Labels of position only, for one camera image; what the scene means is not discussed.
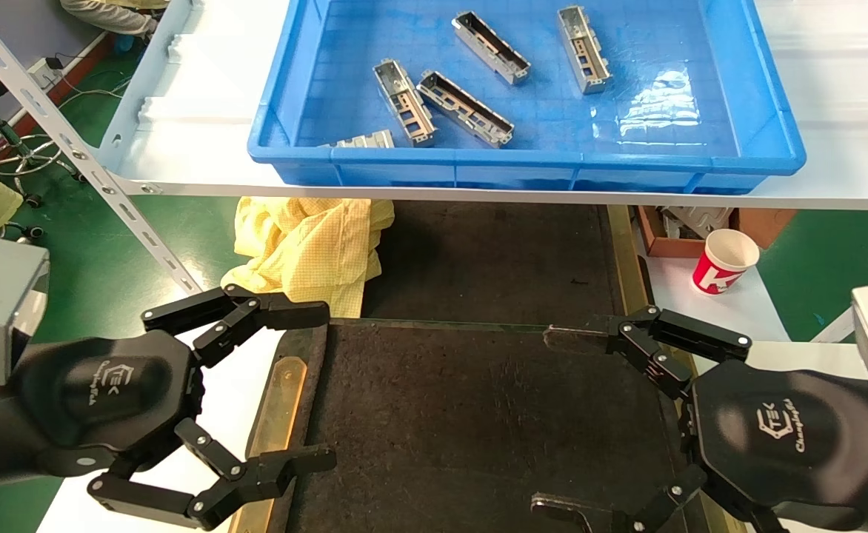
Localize black foam container tray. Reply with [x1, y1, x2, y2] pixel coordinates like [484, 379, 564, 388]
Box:
[230, 318, 746, 533]

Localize grey metal housing part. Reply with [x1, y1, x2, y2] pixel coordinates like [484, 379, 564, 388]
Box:
[557, 5, 612, 95]
[416, 70, 515, 149]
[373, 59, 438, 147]
[452, 10, 532, 85]
[321, 130, 396, 149]

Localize white slotted metal post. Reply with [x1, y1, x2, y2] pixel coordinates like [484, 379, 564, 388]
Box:
[0, 0, 205, 295]

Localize yellow checked cloth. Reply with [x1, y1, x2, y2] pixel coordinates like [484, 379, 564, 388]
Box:
[219, 196, 396, 319]

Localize black foam mat brass edge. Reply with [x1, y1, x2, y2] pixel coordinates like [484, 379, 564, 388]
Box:
[360, 200, 653, 330]

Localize white metal frame bar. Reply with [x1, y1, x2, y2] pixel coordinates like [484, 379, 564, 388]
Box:
[812, 261, 868, 343]

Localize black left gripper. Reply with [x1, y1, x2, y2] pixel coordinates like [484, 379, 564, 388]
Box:
[6, 285, 337, 531]

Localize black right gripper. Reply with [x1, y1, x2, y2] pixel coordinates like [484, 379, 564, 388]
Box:
[530, 305, 868, 533]

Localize brown cardboard box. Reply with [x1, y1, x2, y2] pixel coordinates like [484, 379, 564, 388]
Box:
[635, 206, 799, 258]

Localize person in beige clothes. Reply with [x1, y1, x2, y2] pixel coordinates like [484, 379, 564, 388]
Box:
[60, 0, 172, 38]

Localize grey parts in cardboard box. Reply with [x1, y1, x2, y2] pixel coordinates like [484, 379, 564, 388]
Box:
[660, 207, 735, 239]

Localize white power strip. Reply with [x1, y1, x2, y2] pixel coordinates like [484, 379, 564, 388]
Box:
[28, 56, 64, 90]

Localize red white paper cup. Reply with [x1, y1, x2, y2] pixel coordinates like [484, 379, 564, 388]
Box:
[692, 228, 761, 295]

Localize blue plastic bin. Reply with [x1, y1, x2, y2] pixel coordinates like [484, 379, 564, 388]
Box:
[247, 0, 807, 195]

